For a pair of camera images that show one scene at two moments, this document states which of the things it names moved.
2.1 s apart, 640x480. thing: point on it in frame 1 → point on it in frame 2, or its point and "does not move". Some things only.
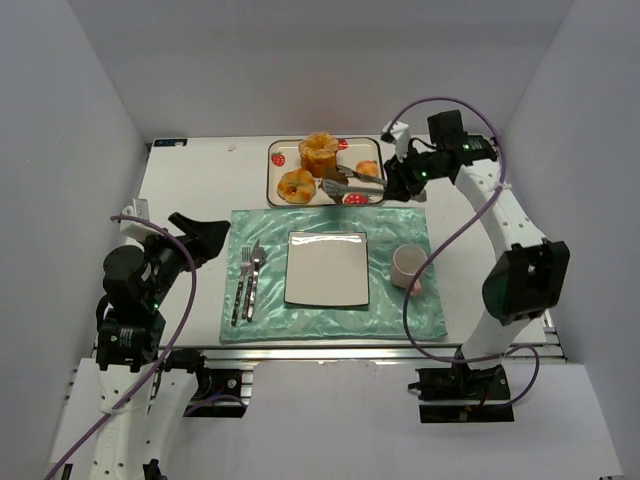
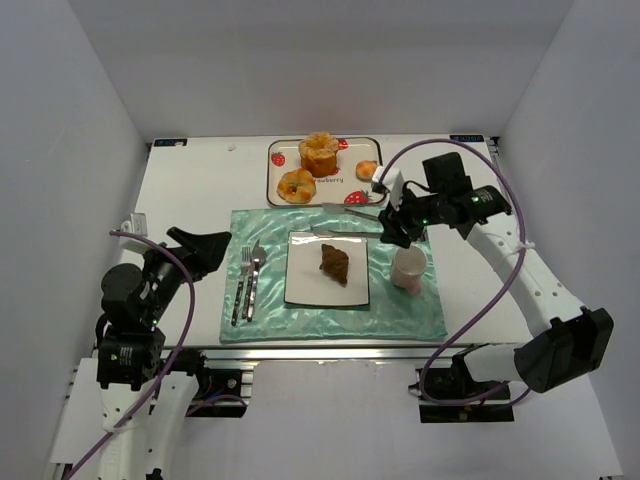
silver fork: x=245 y=265 does not move
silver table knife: x=259 y=258 does not move
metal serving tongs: x=335 y=187 → x=340 y=208
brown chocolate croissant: x=333 y=174 → x=335 y=262
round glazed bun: x=296 y=186 does not move
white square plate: x=326 y=268 does not move
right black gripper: x=398 y=179 → x=400 y=223
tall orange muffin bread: x=318 y=152 does not move
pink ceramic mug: x=407 y=261 does not move
